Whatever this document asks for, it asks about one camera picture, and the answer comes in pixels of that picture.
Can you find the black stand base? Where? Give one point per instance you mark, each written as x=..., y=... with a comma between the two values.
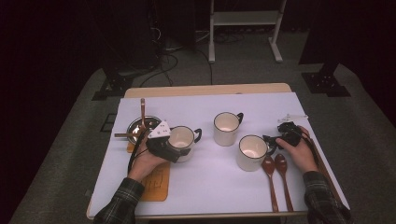
x=325, y=84
x=113, y=84

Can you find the cream ribbed mug black rim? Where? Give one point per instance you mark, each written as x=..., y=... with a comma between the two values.
x=252, y=151
x=183, y=137
x=225, y=127

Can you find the person's left hand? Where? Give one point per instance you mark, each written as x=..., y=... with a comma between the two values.
x=144, y=161

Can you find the steel bowl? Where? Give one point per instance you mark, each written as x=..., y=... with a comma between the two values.
x=152, y=123

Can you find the person's right hand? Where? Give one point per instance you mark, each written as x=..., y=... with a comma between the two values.
x=299, y=155

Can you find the reddish brown wooden spoon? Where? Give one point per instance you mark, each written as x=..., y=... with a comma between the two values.
x=142, y=109
x=268, y=165
x=280, y=163

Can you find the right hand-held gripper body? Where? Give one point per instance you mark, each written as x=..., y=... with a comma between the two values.
x=291, y=133

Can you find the white table mat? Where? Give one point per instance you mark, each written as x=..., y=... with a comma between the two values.
x=205, y=186

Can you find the white metal stand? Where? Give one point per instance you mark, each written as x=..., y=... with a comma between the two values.
x=246, y=17

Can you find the black floor frame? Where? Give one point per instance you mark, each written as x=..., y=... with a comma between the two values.
x=108, y=123

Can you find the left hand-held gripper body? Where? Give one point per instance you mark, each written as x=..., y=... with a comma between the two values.
x=160, y=144

